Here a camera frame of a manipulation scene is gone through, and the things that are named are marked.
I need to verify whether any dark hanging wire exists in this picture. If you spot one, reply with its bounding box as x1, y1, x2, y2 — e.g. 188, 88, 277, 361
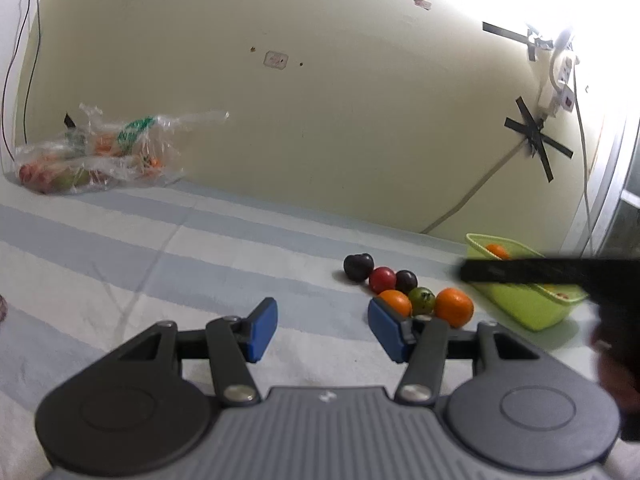
0, 0, 47, 162

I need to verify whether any green plastic basket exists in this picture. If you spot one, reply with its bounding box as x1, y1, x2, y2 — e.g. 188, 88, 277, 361
465, 233, 588, 332

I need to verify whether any orange mandarin in basket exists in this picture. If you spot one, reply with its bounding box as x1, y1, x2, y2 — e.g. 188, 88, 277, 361
485, 243, 511, 260

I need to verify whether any wall sticker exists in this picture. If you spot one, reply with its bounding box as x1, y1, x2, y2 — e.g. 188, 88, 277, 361
264, 51, 288, 70

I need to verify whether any black tape strip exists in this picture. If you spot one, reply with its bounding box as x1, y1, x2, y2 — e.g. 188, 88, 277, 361
482, 22, 542, 62

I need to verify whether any white power cable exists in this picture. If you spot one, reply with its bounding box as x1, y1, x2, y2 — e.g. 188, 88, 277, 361
569, 49, 601, 256

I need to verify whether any green tomato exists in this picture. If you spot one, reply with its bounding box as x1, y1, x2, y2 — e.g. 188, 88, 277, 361
408, 287, 436, 316

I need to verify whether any red tomato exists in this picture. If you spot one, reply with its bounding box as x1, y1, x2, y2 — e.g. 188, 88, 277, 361
368, 266, 397, 295

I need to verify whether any frosted glass sliding door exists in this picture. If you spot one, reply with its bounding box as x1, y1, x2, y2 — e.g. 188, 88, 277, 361
564, 118, 639, 256

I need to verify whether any large orange mandarin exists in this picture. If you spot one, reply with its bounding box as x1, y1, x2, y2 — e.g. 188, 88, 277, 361
434, 287, 474, 328

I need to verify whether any black tape cross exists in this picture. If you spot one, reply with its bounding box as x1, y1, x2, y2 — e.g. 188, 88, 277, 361
504, 96, 574, 182

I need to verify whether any clear plastic fruit bag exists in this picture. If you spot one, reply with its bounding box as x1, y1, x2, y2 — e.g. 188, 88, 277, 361
14, 105, 229, 195

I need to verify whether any grey cable on wall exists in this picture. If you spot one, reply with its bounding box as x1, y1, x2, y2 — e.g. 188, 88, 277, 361
418, 142, 532, 235

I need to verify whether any white power strip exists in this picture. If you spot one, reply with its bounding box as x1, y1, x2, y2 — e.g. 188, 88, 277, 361
538, 30, 578, 118

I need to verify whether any small dark plum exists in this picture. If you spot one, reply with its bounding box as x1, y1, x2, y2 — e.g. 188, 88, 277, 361
395, 270, 419, 295

